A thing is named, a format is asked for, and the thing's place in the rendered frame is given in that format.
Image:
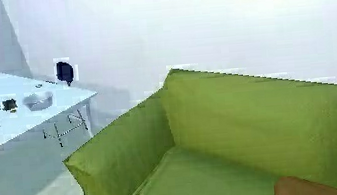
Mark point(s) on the dark blue round object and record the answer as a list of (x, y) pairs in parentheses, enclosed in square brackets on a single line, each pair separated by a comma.
[(64, 72)]

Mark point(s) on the small dark green object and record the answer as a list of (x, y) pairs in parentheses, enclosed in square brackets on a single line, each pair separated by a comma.
[(9, 105)]

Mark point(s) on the green sofa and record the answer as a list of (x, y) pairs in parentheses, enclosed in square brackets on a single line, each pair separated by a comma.
[(232, 127)]

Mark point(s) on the grey bowl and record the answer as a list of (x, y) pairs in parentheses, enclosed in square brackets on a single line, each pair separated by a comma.
[(38, 100)]

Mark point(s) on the white table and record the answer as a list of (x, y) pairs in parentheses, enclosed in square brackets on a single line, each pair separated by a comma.
[(8, 131)]

